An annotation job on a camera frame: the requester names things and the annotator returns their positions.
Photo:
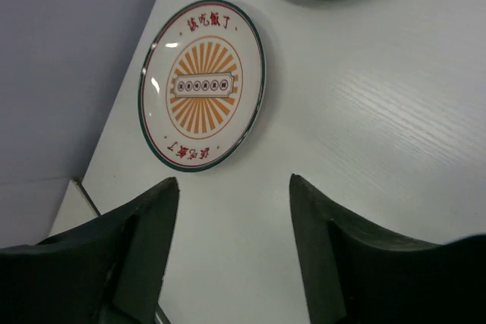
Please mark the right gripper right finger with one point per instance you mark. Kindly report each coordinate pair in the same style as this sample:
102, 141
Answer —
355, 271

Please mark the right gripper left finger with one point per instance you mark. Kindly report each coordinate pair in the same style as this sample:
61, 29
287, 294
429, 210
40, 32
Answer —
107, 270

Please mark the white orange sunburst plate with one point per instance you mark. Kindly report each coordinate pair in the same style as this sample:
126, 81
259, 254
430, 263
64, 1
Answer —
201, 85

